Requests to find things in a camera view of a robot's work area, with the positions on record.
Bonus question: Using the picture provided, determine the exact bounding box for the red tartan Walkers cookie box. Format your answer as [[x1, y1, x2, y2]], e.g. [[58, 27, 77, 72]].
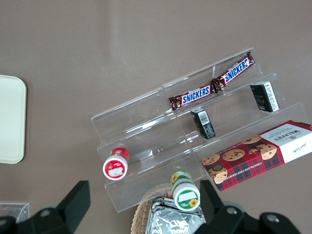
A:
[[201, 119, 312, 192]]

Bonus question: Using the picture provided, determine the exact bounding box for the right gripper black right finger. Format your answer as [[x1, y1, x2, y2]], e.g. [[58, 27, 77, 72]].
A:
[[195, 179, 302, 234]]

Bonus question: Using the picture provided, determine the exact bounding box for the clear acrylic step shelf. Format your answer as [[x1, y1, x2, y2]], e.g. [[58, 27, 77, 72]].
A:
[[90, 81, 213, 214], [161, 46, 310, 176]]

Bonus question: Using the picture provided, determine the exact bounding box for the Snickers chocolate bar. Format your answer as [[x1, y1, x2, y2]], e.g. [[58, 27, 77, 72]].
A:
[[210, 50, 255, 93], [168, 85, 215, 109]]

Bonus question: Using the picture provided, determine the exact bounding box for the stack of foil containers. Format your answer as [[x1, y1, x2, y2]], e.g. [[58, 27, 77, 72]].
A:
[[145, 197, 207, 234]]

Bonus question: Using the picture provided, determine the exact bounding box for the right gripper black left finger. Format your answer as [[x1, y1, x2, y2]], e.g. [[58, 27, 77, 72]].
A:
[[0, 180, 92, 234]]

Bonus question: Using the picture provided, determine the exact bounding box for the light wicker basket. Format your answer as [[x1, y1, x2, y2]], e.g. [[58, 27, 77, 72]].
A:
[[130, 183, 206, 234]]

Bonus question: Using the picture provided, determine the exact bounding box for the clear acrylic bottle rack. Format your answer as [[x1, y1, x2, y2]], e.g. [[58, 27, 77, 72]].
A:
[[0, 200, 31, 224]]

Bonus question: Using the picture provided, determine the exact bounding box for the red lid white jar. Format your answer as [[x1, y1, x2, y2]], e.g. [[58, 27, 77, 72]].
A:
[[102, 146, 131, 181]]

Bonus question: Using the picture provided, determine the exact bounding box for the cream rectangular tray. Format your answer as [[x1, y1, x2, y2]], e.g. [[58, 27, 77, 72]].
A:
[[0, 74, 28, 165]]

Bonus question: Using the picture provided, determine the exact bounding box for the small black carton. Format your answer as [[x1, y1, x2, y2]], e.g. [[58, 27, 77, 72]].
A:
[[190, 108, 216, 140], [250, 80, 281, 113]]

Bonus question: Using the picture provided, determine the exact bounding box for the green lid white jar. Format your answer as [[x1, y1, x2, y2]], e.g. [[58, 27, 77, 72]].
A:
[[170, 171, 201, 212]]

